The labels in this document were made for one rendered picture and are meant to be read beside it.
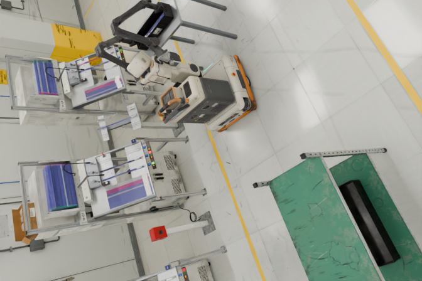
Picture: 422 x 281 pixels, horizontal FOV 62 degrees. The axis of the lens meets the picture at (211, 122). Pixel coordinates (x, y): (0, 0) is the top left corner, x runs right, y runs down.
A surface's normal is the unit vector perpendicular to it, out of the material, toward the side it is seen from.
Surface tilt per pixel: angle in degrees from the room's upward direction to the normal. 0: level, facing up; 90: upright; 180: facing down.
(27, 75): 90
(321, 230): 0
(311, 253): 0
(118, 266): 90
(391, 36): 0
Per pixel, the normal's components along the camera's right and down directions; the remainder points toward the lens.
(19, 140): 0.58, -0.51
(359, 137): -0.75, -0.02
